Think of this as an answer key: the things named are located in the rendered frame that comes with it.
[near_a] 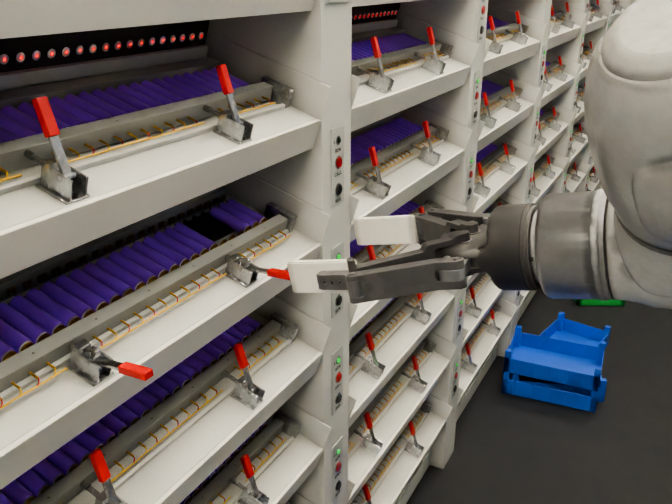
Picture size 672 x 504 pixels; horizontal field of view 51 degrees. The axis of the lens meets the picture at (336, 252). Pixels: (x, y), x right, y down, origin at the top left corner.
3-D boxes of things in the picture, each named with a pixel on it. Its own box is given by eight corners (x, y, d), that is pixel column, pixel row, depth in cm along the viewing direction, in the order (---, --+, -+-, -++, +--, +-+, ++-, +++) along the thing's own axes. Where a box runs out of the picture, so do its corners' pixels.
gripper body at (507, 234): (535, 306, 57) (429, 304, 62) (556, 270, 64) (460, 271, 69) (525, 218, 55) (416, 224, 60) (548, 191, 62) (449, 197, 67)
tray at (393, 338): (449, 309, 181) (468, 265, 174) (341, 436, 131) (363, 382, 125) (381, 273, 187) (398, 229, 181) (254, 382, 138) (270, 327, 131)
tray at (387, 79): (464, 84, 160) (487, 25, 153) (343, 135, 110) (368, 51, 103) (387, 52, 166) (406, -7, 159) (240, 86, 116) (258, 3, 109)
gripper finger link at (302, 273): (362, 290, 62) (358, 293, 61) (296, 289, 65) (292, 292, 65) (356, 258, 61) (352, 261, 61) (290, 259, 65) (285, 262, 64)
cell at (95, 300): (66, 285, 82) (107, 311, 80) (53, 290, 80) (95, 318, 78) (67, 272, 81) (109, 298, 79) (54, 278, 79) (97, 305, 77)
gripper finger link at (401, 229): (411, 216, 72) (414, 214, 72) (352, 219, 75) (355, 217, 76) (416, 243, 73) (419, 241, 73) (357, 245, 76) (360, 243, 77)
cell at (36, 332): (6, 313, 75) (49, 342, 73) (-9, 320, 73) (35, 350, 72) (7, 299, 74) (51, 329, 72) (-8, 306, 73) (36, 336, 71)
